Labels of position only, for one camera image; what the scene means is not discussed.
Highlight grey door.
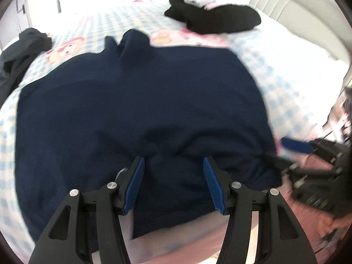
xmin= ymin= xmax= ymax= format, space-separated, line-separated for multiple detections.
xmin=1 ymin=0 xmax=30 ymax=51

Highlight navy striped track pants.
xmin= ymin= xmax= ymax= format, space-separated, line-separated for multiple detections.
xmin=15 ymin=30 xmax=282 ymax=241

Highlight black jacket on bed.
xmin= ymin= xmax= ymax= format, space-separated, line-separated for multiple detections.
xmin=1 ymin=27 xmax=53 ymax=106

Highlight blue checkered cartoon blanket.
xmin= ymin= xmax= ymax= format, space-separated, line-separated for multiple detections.
xmin=1 ymin=0 xmax=347 ymax=263

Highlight folded pink garment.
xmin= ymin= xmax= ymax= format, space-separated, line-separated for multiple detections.
xmin=204 ymin=1 xmax=232 ymax=10

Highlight grey padded headboard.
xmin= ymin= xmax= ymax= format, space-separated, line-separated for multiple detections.
xmin=250 ymin=0 xmax=351 ymax=64

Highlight folded black garment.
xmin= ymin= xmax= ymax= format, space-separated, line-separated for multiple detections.
xmin=164 ymin=0 xmax=261 ymax=35

